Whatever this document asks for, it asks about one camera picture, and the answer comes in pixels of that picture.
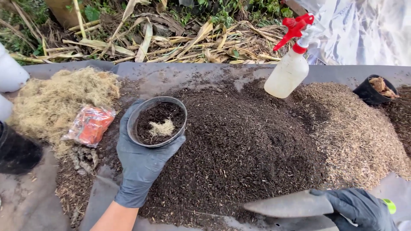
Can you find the person's right hand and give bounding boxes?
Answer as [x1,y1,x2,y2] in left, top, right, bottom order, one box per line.
[309,188,399,231]

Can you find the person's left hand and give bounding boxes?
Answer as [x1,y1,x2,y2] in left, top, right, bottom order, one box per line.
[114,99,187,208]

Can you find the metal trowel with green handle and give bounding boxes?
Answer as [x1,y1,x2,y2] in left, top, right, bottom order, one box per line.
[243,189,397,219]

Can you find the round black plastic pot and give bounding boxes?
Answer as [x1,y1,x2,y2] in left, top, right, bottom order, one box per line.
[127,96,188,149]

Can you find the heap of tan rice husks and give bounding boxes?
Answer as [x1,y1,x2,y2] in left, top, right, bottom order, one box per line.
[290,81,411,190]

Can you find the large heap of dark soil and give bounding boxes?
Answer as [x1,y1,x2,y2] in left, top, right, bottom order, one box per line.
[55,78,329,227]

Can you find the small black pot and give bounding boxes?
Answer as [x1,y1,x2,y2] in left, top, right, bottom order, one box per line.
[352,74,399,106]

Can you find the small heap of dark soil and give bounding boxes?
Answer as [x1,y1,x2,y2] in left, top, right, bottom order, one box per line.
[381,85,411,158]

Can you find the brown bark chips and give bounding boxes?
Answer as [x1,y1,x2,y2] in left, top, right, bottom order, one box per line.
[369,76,401,99]

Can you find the white spray bottle red trigger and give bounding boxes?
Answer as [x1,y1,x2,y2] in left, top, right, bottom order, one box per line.
[264,12,322,99]

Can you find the clear plastic sheet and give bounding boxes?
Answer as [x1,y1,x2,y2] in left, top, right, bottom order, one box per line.
[284,0,411,67]

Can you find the small pale fibre tuft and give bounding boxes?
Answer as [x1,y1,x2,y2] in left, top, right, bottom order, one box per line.
[148,118,176,138]

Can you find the heap of dry leaves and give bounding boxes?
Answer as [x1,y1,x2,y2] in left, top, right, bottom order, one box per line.
[0,0,294,65]

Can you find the orange packet in clear bag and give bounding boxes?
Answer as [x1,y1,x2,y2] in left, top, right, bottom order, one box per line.
[61,104,117,148]

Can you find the grey crumbly clump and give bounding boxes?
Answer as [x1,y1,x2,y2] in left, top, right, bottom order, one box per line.
[70,145,99,176]

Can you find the pile of pale dry fibre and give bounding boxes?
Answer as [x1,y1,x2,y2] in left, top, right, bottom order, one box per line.
[8,67,121,158]

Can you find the grey ground sheet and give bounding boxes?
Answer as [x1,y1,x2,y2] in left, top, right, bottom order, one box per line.
[0,60,411,231]

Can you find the large black plastic pot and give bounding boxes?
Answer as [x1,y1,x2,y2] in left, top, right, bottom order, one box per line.
[0,121,44,176]

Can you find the white plastic container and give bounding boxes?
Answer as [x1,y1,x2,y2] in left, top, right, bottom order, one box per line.
[0,43,30,93]
[0,94,14,123]

